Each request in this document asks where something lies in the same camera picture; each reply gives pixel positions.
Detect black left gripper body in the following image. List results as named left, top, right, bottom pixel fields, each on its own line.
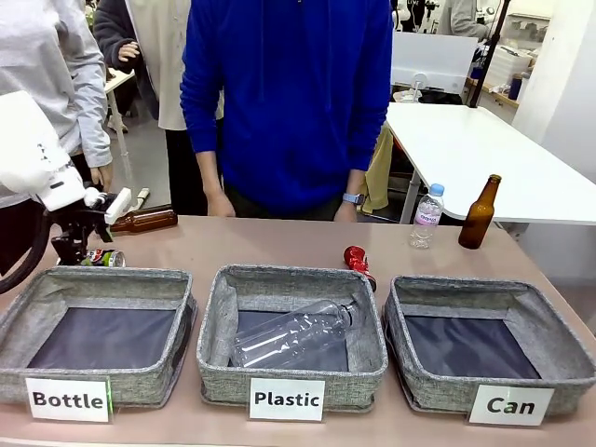
left=44, top=204, right=115, bottom=243

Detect crushed dark soda can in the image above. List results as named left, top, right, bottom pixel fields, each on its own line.
left=86, top=249, right=127, bottom=268

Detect brown glass beer bottle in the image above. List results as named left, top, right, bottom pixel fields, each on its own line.
left=110, top=209, right=180, bottom=234
left=457, top=174, right=503, bottom=251

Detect crushed red soda can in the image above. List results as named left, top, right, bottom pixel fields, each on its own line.
left=343, top=245, right=377, bottom=292

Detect small water bottle blue cap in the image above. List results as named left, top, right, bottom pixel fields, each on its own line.
left=409, top=183, right=446, bottom=251

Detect blue hoodie person left forearm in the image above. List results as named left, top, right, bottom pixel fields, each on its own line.
left=344, top=168, right=370, bottom=196

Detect blue hoodie person right forearm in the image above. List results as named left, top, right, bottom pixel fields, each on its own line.
left=195, top=151, right=225, bottom=201

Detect grey fabric basket bottle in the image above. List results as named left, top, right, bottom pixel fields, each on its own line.
left=0, top=265, right=199, bottom=413

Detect grey fabric basket plastic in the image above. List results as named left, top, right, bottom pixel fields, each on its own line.
left=196, top=264, right=390, bottom=414

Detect grey fabric basket can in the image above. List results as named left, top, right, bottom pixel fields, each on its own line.
left=382, top=274, right=596, bottom=418

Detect white sign reading Can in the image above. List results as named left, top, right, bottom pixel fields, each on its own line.
left=467, top=384, right=556, bottom=427

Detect grey sweatshirt person hand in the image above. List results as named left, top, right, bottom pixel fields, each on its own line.
left=89, top=163, right=115, bottom=193

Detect blue hoodie person right hand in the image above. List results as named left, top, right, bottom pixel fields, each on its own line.
left=206, top=193, right=237, bottom=219

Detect beige shirt person hand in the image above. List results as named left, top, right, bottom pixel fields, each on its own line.
left=117, top=40, right=141, bottom=63

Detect blue hoodie person left hand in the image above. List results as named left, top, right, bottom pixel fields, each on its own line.
left=333, top=202, right=359, bottom=224

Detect white sign reading Bottle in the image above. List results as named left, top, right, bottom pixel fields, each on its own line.
left=24, top=375, right=113, bottom=424

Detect person in beige shirt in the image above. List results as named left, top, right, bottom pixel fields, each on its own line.
left=92, top=0, right=220, bottom=218

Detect person in grey sweatshirt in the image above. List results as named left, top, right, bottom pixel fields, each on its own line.
left=0, top=0, right=114, bottom=209

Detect large clear plastic bottle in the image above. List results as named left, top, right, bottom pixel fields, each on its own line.
left=231, top=299, right=365, bottom=370

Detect person in blue hoodie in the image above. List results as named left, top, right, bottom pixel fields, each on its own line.
left=179, top=0, right=395, bottom=223

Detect white sign reading Plastic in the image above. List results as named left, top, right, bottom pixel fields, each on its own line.
left=248, top=377, right=327, bottom=423

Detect yellow cloth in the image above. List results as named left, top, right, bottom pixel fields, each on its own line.
left=360, top=125, right=395, bottom=215

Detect white desk divider panel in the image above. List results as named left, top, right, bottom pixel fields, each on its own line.
left=390, top=31, right=480, bottom=92

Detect large white table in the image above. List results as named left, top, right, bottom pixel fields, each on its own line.
left=384, top=101, right=596, bottom=227

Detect background person in grey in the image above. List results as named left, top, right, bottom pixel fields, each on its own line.
left=449, top=0, right=490, bottom=41

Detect black tripod pole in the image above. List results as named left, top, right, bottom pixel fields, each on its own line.
left=467, top=0, right=513, bottom=109

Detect clear stacked storage boxes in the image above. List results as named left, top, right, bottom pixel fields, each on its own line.
left=488, top=44, right=535, bottom=88

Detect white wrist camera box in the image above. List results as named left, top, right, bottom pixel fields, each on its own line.
left=104, top=187, right=133, bottom=225

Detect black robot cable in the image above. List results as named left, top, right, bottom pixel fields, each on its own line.
left=0, top=209, right=53, bottom=295

